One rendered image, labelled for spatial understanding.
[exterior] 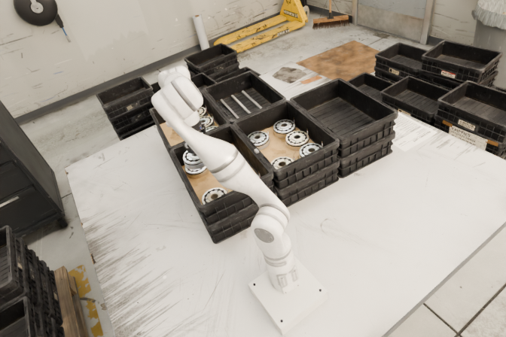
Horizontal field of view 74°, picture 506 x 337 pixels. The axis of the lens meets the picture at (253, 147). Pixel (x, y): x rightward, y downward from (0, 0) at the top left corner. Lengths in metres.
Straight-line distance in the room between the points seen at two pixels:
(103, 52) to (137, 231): 3.17
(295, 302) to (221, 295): 0.26
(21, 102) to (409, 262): 4.12
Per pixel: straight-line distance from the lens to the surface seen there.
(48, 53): 4.38
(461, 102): 2.45
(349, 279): 1.25
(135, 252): 1.49
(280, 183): 1.31
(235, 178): 0.86
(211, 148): 0.84
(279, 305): 1.17
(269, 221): 0.93
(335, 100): 1.78
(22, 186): 2.63
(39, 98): 4.53
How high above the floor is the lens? 1.80
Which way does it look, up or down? 39 degrees down
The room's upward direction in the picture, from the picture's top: 12 degrees counter-clockwise
